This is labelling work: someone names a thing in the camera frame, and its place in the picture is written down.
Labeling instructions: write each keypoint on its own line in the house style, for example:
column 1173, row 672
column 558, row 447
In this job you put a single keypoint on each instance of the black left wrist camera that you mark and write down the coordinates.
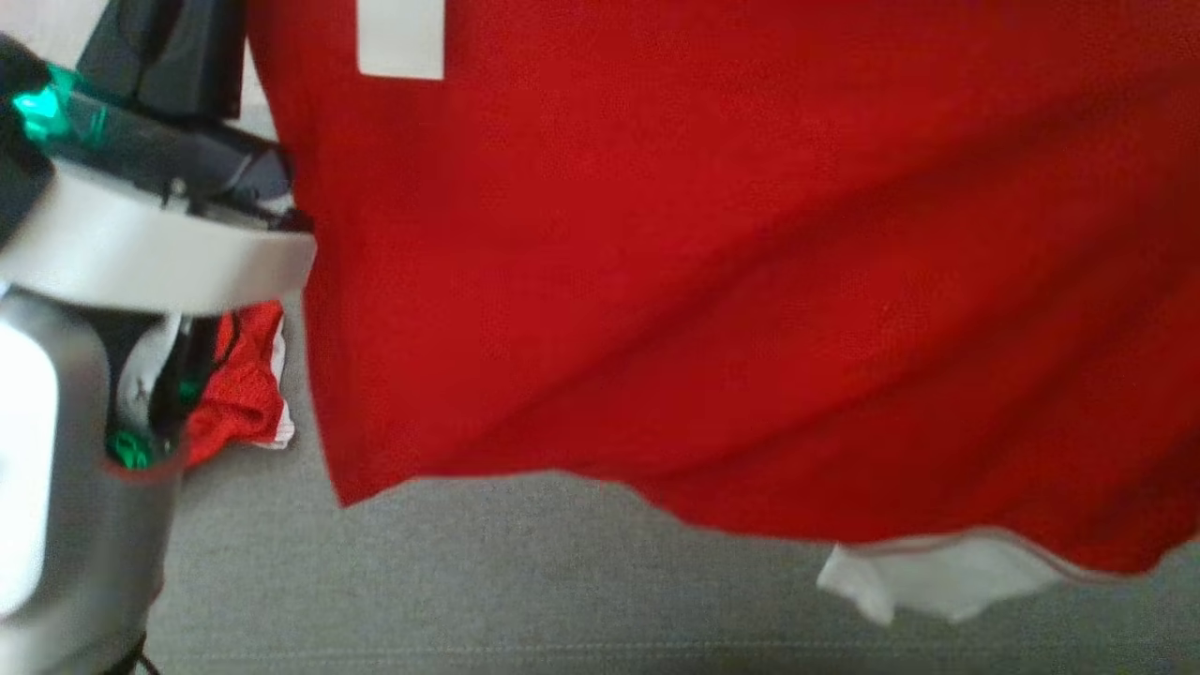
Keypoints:
column 19, row 178

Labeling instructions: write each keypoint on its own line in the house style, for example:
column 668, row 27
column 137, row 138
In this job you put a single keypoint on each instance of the red mesh jersey white trim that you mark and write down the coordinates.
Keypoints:
column 239, row 384

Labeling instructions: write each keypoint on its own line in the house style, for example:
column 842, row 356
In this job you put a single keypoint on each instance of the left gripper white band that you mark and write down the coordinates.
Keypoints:
column 141, row 253

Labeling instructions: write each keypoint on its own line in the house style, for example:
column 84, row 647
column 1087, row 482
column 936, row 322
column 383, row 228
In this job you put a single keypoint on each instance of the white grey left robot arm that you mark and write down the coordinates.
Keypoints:
column 84, row 525

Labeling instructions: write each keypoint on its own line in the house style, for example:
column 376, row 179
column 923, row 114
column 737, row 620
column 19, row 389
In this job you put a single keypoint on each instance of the red shorts with white stripe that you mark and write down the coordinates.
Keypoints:
column 703, row 281

